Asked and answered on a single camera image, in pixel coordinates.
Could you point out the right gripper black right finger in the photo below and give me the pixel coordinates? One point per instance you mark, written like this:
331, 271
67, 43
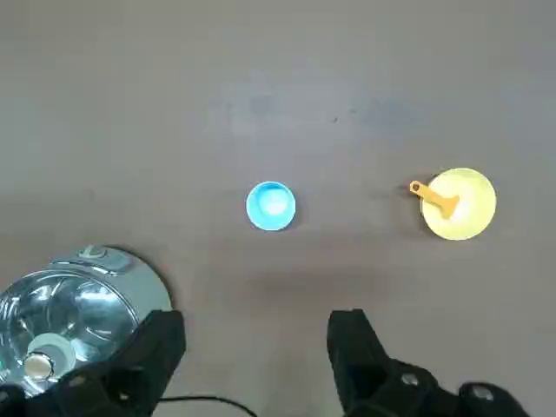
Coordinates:
369, 382

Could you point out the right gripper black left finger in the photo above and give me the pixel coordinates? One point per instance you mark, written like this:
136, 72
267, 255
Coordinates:
143, 369

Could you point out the blue plastic cup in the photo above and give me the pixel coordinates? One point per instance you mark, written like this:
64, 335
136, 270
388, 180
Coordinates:
271, 206

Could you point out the glass pot lid with knob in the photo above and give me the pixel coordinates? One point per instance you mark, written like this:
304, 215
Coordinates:
78, 313

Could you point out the stainless steel pot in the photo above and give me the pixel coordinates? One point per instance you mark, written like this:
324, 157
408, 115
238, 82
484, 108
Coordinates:
150, 282

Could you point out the yellow plastic bowl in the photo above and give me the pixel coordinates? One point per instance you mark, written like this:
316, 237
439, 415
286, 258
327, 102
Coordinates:
473, 208

